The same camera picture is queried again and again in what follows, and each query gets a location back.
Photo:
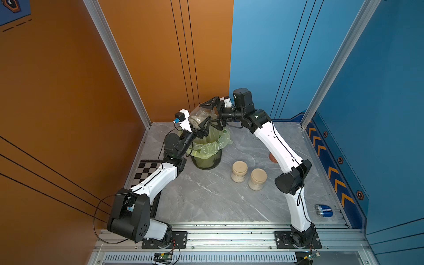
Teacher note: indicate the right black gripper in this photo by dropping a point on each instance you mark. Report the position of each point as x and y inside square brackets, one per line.
[217, 102]

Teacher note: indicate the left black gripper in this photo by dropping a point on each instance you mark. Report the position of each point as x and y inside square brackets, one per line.
[199, 134]

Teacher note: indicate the glass jar with rice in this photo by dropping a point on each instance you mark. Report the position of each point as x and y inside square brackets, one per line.
[198, 115]

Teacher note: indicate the red jar lid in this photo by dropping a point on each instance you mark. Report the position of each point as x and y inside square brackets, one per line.
[272, 158]

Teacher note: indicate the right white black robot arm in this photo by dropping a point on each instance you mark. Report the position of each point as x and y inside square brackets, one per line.
[294, 169]

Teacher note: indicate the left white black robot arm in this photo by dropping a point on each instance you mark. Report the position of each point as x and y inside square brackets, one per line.
[130, 216]

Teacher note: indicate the rice jar cream lid left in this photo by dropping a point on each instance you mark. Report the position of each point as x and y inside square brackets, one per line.
[239, 171]

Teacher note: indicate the yellow-green plastic bin liner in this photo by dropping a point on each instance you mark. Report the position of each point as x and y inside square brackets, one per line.
[211, 144]

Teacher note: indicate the black white checkerboard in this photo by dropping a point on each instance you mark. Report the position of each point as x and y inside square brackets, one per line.
[145, 169]

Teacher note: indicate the left green circuit board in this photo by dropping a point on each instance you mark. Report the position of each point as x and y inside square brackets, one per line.
[164, 258]

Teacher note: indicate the green circuit board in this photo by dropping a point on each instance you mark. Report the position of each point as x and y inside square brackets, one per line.
[164, 258]
[311, 257]

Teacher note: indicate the blue silver can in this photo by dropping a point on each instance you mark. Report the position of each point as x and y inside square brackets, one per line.
[324, 211]

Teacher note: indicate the right green circuit board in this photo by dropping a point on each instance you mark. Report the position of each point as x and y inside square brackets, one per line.
[311, 257]

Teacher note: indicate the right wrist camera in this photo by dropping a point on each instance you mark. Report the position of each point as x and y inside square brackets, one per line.
[226, 102]

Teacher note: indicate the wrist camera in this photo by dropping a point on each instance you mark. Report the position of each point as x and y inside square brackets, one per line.
[226, 102]
[181, 118]

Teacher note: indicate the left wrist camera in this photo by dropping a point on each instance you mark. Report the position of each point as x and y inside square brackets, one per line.
[181, 118]

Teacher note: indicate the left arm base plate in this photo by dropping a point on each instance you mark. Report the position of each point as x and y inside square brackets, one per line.
[177, 237]

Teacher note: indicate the aluminium front rail frame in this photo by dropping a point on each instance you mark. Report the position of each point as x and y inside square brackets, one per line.
[239, 243]

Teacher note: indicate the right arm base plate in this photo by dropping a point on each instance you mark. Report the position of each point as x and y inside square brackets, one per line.
[287, 240]

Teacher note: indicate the left aluminium corner post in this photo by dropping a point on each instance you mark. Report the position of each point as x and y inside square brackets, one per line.
[96, 13]

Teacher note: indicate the aluminium corner post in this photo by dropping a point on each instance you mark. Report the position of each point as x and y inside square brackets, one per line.
[96, 13]
[354, 33]

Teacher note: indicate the right aluminium corner post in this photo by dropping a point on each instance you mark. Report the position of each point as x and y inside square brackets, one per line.
[354, 33]

